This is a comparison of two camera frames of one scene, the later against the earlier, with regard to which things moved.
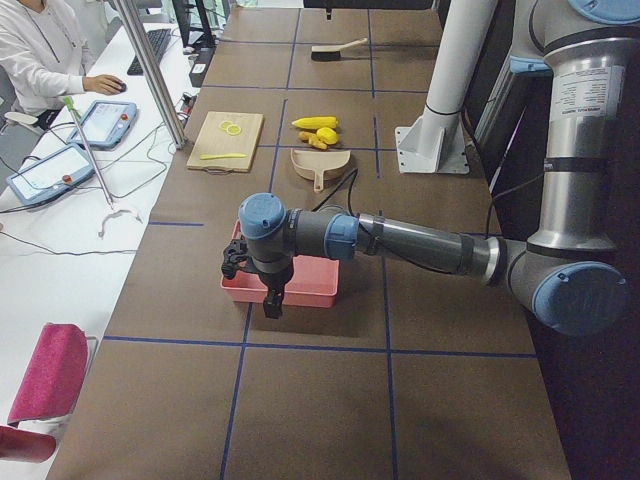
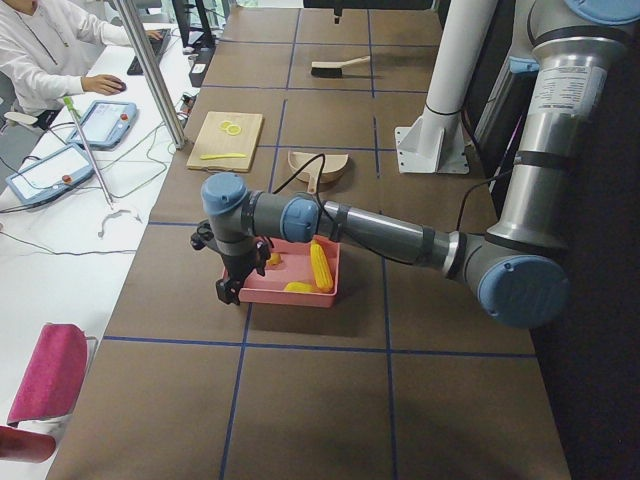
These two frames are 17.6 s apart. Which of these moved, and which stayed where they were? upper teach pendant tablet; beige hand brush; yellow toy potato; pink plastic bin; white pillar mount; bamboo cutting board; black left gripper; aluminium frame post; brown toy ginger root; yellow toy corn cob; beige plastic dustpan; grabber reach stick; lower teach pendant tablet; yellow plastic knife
Moved: yellow toy corn cob; black left gripper; brown toy ginger root; beige hand brush; yellow toy potato
Stayed: yellow plastic knife; grabber reach stick; white pillar mount; lower teach pendant tablet; pink plastic bin; bamboo cutting board; beige plastic dustpan; upper teach pendant tablet; aluminium frame post
